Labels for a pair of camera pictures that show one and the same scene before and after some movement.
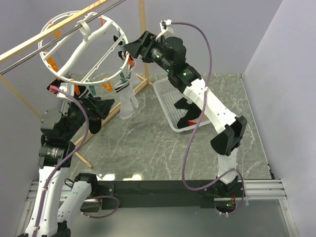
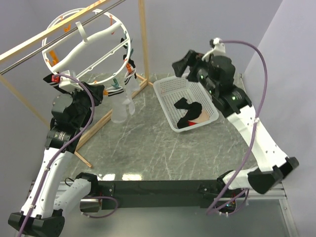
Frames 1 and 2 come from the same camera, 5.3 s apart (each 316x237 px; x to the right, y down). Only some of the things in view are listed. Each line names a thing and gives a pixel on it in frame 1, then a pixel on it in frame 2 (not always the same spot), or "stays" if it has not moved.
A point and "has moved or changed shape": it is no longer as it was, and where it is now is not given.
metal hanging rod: [57, 39] stays
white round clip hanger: [84, 48] has moved or changed shape
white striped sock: [124, 99] to [119, 109]
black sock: [192, 109] stays
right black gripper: [141, 47] to [193, 59]
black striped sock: [95, 125] to [56, 85]
